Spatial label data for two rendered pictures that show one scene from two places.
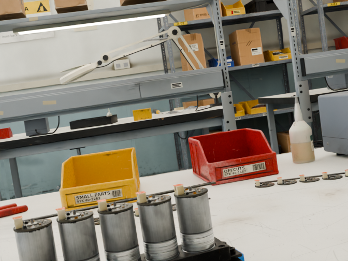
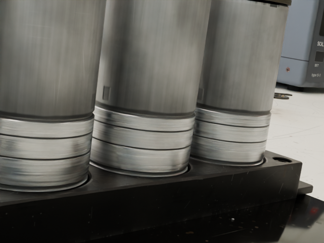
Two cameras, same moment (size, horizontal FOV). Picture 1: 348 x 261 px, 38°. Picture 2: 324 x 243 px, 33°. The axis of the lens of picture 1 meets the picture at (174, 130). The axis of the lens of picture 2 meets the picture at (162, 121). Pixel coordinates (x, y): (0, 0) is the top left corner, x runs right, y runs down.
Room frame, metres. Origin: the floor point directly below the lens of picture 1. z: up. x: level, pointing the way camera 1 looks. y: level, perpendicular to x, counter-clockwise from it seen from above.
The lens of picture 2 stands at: (0.24, 0.07, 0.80)
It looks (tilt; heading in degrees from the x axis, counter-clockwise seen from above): 11 degrees down; 334
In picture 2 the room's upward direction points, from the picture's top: 8 degrees clockwise
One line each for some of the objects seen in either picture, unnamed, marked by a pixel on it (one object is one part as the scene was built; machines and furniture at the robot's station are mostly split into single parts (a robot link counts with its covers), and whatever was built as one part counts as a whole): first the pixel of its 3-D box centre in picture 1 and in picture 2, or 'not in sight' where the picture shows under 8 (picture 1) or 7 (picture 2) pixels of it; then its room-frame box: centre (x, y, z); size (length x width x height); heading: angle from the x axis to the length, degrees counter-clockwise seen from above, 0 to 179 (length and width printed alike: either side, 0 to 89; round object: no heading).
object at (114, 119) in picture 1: (93, 121); not in sight; (2.87, 0.45, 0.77); 0.24 x 0.16 x 0.04; 83
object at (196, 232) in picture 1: (195, 224); (226, 90); (0.36, -0.01, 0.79); 0.02 x 0.02 x 0.05
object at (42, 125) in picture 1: (37, 126); not in sight; (2.76, 0.74, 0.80); 0.15 x 0.12 x 0.10; 9
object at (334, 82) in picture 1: (342, 80); not in sight; (3.00, -1.04, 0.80); 0.15 x 0.12 x 0.10; 27
